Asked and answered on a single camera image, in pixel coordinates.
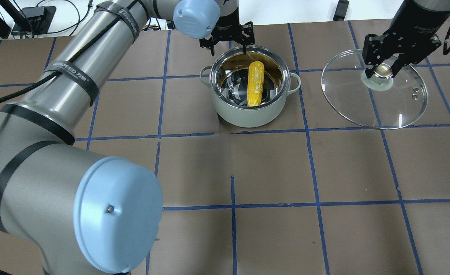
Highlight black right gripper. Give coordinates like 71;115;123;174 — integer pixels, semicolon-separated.
362;0;450;78

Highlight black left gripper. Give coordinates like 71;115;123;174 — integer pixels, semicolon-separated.
199;0;256;57

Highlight glass pot lid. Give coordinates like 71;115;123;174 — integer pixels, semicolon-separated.
321;49;428;130

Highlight yellow corn cob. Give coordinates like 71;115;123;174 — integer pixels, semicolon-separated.
247;61;265;107

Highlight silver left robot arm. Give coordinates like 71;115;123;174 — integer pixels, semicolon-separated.
0;0;239;275

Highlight pale green steel pot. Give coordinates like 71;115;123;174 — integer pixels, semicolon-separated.
199;45;302;128

